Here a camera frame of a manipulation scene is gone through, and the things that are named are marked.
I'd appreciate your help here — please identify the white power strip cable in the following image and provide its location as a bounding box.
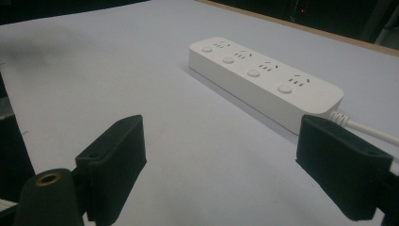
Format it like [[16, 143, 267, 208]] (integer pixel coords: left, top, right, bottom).
[[327, 110, 399, 148]]

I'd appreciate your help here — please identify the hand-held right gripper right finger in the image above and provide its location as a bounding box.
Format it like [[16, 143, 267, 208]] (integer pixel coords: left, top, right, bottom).
[[295, 114, 394, 221]]

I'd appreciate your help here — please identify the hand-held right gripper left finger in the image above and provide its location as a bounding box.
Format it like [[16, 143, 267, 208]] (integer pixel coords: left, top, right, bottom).
[[74, 114, 148, 226]]

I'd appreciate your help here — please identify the white power strip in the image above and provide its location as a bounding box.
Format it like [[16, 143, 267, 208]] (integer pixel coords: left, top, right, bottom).
[[188, 37, 344, 136]]

